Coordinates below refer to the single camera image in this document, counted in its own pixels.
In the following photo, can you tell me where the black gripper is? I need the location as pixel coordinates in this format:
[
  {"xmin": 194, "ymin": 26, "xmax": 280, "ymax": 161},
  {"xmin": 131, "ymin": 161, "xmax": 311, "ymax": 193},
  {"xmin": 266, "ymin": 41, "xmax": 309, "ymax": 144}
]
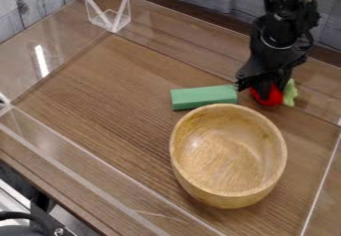
[{"xmin": 235, "ymin": 39, "xmax": 311, "ymax": 101}]

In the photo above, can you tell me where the clear acrylic enclosure wall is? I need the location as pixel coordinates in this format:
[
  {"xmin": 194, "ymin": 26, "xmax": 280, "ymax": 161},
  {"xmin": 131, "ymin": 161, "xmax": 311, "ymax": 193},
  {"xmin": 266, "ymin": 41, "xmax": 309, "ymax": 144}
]
[{"xmin": 0, "ymin": 0, "xmax": 341, "ymax": 236}]

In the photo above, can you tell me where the wooden bowl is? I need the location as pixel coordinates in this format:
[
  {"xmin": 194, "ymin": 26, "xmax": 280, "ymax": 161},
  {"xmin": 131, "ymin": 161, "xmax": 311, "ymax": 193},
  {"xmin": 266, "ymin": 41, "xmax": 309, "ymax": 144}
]
[{"xmin": 169, "ymin": 104, "xmax": 287, "ymax": 209}]

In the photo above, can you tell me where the green rectangular block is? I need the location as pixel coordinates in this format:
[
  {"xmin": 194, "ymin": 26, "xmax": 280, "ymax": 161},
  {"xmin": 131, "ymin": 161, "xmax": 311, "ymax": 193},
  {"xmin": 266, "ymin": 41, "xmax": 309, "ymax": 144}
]
[{"xmin": 169, "ymin": 85, "xmax": 238, "ymax": 111}]

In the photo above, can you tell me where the black metal mount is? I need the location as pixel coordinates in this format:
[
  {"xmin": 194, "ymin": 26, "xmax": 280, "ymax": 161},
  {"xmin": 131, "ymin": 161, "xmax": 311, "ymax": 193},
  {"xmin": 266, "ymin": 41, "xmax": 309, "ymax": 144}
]
[{"xmin": 29, "ymin": 199, "xmax": 79, "ymax": 236}]

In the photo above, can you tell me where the red felt strawberry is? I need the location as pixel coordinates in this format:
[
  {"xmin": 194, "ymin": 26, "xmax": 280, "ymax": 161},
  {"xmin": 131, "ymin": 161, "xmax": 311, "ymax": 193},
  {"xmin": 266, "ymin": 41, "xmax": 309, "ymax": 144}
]
[{"xmin": 248, "ymin": 79, "xmax": 298, "ymax": 108}]

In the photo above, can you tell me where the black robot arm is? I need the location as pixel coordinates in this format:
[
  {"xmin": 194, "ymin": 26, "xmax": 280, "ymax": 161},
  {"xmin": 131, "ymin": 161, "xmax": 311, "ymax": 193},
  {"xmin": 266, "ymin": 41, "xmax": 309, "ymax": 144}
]
[{"xmin": 235, "ymin": 0, "xmax": 319, "ymax": 107}]

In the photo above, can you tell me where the clear acrylic corner bracket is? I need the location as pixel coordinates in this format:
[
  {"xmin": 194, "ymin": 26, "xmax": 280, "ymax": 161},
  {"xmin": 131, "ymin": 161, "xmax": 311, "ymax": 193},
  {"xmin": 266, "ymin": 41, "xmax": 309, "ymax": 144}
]
[{"xmin": 84, "ymin": 0, "xmax": 132, "ymax": 33}]

